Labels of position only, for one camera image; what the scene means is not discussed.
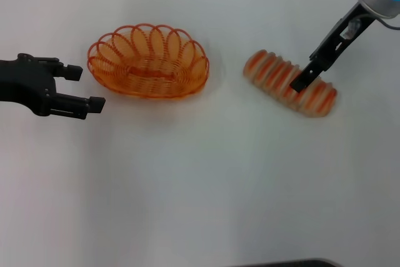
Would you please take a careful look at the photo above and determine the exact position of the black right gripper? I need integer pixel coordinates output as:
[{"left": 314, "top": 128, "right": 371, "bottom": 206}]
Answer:
[{"left": 289, "top": 3, "right": 376, "bottom": 94}]

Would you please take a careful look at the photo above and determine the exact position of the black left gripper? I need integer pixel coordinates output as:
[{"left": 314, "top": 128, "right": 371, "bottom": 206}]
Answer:
[{"left": 0, "top": 53, "right": 106, "bottom": 121}]

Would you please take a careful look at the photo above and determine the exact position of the orange striped bread loaf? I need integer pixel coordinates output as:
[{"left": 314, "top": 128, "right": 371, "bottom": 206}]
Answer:
[{"left": 242, "top": 49, "right": 339, "bottom": 119}]

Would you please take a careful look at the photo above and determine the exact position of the orange woven plastic basket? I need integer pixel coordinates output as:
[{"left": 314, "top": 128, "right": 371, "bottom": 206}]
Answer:
[{"left": 86, "top": 23, "right": 210, "bottom": 99}]

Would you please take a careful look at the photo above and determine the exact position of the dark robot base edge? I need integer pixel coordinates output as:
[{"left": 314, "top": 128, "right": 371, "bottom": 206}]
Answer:
[{"left": 240, "top": 258, "right": 337, "bottom": 267}]

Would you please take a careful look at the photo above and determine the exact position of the grey right arm cable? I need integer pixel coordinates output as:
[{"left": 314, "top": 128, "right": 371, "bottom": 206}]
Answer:
[{"left": 377, "top": 16, "right": 400, "bottom": 31}]

